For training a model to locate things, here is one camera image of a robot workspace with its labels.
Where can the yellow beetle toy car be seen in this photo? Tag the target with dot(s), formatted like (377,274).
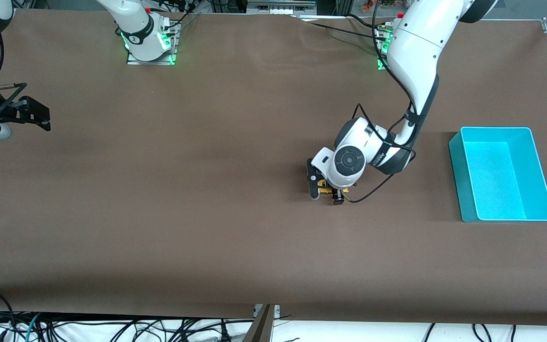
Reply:
(325,191)

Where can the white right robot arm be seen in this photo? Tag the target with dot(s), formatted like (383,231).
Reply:
(140,42)

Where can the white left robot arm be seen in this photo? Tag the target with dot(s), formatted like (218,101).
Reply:
(416,52)

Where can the brown table cover sheet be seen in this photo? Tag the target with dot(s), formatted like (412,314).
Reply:
(273,237)

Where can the teal plastic storage bin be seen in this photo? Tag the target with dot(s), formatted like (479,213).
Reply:
(496,190)

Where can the white power strip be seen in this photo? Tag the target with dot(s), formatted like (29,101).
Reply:
(280,9)

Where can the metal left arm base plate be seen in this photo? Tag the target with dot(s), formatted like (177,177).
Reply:
(379,64)

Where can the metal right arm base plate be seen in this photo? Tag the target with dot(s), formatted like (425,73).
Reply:
(174,52)

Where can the aluminium profile post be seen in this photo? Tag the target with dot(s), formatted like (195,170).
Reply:
(261,327)

